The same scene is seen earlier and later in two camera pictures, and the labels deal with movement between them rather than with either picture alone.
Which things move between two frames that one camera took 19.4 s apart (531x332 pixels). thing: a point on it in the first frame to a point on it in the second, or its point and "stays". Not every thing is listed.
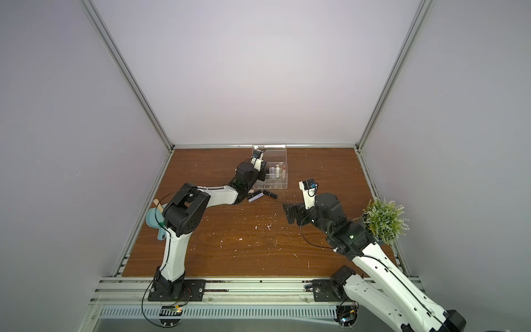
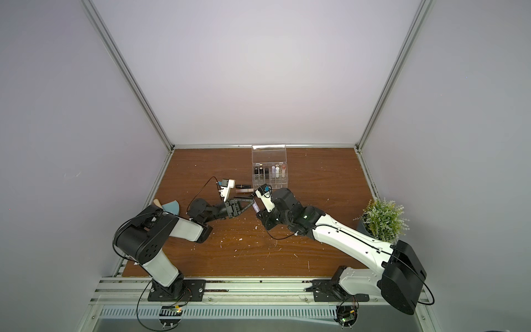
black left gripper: (262, 171) to (232, 206)
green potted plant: (384, 220) stays
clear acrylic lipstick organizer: (276, 175) stays
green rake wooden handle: (157, 203) stays
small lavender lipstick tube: (256, 198) to (256, 207)
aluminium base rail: (122, 298) stays
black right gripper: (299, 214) to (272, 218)
